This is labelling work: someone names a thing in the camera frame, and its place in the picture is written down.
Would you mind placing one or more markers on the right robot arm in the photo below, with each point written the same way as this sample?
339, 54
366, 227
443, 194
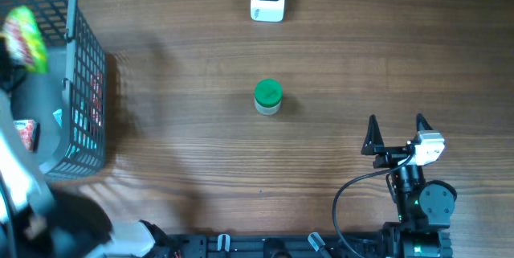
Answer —
424, 207

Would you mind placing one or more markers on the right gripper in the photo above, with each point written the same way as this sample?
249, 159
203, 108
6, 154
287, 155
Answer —
373, 145

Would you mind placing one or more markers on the grey plastic mesh basket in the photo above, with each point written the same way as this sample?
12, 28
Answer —
74, 55

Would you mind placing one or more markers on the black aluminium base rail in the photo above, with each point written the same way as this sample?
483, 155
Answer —
366, 244

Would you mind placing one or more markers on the red package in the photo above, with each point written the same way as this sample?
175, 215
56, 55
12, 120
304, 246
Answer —
96, 110

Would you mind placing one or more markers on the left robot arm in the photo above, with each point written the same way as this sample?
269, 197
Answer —
38, 220

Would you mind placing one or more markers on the green Haribo candy bag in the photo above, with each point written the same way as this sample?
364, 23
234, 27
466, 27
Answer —
24, 41

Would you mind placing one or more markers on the light blue tissue packet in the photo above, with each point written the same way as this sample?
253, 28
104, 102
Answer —
58, 115

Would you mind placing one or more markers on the green lid plastic jar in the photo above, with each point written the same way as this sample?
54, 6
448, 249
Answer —
268, 96

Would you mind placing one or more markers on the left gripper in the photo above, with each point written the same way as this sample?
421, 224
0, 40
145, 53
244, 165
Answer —
6, 70

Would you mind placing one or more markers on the small red snack packet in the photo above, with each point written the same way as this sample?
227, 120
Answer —
28, 131

